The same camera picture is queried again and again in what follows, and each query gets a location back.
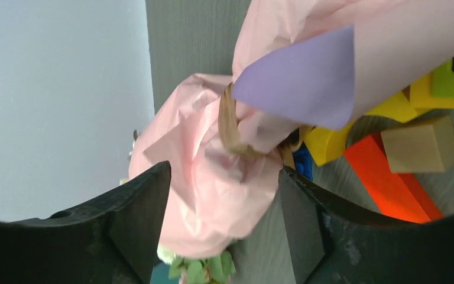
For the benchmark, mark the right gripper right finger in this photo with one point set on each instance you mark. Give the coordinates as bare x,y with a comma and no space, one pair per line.
333,240

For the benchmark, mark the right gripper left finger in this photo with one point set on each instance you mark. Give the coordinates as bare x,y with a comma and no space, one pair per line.
111,238

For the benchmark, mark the pink flower bouquet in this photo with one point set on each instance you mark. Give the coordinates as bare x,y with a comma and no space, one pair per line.
297,64

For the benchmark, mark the orange rectangular block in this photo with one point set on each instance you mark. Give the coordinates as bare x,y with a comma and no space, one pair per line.
396,195

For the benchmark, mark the small blue brick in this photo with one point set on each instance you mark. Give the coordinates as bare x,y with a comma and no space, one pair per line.
303,162

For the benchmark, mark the yellow arch block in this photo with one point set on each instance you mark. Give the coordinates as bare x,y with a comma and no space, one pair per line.
326,145

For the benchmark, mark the wooden cube block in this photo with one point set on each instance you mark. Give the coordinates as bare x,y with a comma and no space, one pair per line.
420,147

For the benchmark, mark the yellow window block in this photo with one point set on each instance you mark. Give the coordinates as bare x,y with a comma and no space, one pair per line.
436,89

